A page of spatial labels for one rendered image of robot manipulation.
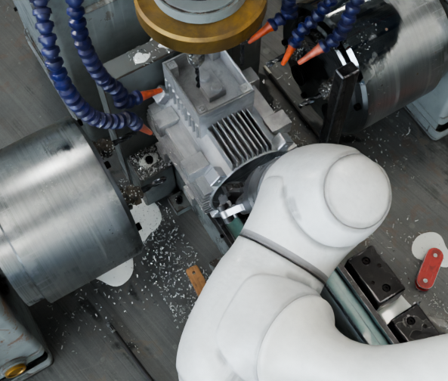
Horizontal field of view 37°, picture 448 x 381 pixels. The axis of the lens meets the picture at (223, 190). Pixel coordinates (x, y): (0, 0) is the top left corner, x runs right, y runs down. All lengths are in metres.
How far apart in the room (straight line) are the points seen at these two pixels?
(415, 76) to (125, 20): 0.50
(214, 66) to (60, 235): 0.37
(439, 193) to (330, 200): 0.81
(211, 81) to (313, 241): 0.50
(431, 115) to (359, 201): 0.81
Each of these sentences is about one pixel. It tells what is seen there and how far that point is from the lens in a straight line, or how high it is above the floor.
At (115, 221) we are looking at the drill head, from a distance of 0.99.
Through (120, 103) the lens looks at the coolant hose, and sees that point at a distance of 0.98.
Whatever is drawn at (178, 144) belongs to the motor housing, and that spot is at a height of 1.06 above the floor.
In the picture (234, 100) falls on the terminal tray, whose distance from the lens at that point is 1.05.
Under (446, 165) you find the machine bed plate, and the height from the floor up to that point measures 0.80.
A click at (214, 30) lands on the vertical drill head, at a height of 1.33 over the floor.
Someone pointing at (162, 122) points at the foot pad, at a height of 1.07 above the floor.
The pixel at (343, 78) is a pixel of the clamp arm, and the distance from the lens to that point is 0.95.
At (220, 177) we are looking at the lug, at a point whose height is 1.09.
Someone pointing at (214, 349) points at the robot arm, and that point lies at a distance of 0.64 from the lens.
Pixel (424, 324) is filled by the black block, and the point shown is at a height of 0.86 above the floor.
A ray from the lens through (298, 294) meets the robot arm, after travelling 0.63.
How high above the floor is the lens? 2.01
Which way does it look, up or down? 64 degrees down
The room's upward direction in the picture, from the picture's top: 1 degrees counter-clockwise
